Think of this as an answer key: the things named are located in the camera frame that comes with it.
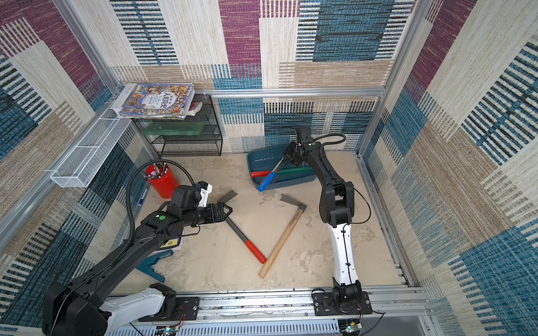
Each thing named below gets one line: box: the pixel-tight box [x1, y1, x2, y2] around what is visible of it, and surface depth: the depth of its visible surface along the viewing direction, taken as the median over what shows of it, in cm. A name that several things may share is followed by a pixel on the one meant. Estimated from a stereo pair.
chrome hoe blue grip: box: [257, 155, 288, 193], surface depth 96 cm
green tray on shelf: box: [140, 121, 208, 136], surface depth 101 cm
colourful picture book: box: [109, 82, 196, 120], surface depth 81 cm
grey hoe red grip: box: [217, 189, 267, 264], surface depth 87 cm
